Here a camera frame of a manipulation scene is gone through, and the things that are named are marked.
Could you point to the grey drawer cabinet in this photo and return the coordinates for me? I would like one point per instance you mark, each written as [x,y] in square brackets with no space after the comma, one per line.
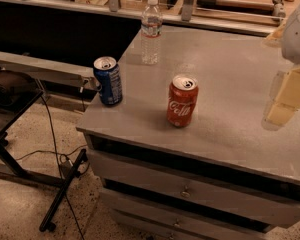
[227,142]

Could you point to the middle grey drawer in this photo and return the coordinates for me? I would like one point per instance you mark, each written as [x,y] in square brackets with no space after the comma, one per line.
[169,222]

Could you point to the black side stand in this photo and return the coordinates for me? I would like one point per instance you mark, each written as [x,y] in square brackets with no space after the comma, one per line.
[19,91]

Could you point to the grey metal bench rail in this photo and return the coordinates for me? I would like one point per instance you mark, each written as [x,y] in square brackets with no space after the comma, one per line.
[52,71]

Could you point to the blue pepsi can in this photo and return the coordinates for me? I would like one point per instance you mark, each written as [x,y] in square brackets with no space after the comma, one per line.
[107,72]

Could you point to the red coke can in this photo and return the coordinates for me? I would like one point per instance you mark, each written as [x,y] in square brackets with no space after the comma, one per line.
[182,98]

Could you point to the grey drawer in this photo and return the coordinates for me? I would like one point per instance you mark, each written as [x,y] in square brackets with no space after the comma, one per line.
[137,176]
[169,222]

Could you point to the top grey drawer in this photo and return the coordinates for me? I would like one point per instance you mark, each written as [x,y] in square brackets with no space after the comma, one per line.
[137,176]

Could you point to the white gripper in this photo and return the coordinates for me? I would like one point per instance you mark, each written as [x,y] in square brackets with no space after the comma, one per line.
[297,37]

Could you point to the clear plastic water bottle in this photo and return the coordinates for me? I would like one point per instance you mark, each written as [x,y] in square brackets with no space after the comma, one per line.
[151,24]

